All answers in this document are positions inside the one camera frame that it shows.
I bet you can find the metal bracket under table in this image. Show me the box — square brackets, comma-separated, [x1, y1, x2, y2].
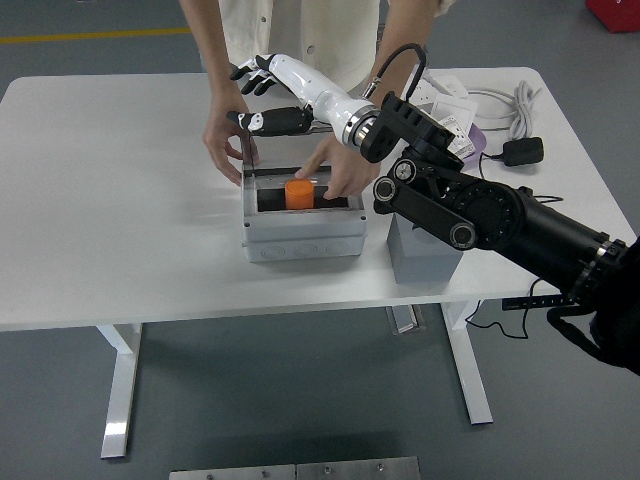
[384, 303, 426, 335]

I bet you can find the red box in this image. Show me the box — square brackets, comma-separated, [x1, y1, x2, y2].
[585, 0, 640, 34]

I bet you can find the grey metal plate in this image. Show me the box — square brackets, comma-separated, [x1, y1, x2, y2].
[295, 456, 422, 480]
[168, 464, 297, 480]

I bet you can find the black desk control panel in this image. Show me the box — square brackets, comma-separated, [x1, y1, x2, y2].
[501, 295, 574, 310]

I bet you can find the black power adapter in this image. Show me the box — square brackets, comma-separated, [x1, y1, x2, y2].
[502, 136, 545, 169]

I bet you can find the person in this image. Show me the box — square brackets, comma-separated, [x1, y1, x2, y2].
[197, 0, 389, 96]

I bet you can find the person's left hand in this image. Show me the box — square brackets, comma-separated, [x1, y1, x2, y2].
[294, 133, 382, 201]

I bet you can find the grey cube battery holder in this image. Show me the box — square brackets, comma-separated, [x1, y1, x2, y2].
[387, 212, 464, 286]

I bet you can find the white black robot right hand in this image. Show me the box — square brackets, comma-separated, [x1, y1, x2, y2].
[225, 53, 374, 144]

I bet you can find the orange cylindrical battery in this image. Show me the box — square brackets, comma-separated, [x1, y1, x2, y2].
[284, 178, 316, 210]

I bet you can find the white rounded charger block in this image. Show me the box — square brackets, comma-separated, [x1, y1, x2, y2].
[433, 74, 469, 98]

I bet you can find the packaged socket with label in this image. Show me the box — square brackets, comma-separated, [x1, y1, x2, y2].
[442, 117, 475, 161]

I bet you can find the white table leg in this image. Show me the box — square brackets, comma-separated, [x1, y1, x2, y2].
[439, 299, 494, 426]
[94, 322, 144, 460]

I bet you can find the grey electrical box with lid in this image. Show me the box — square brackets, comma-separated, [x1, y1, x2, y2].
[239, 127, 369, 265]

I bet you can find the person's right hand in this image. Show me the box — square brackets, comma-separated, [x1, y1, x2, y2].
[202, 92, 261, 187]

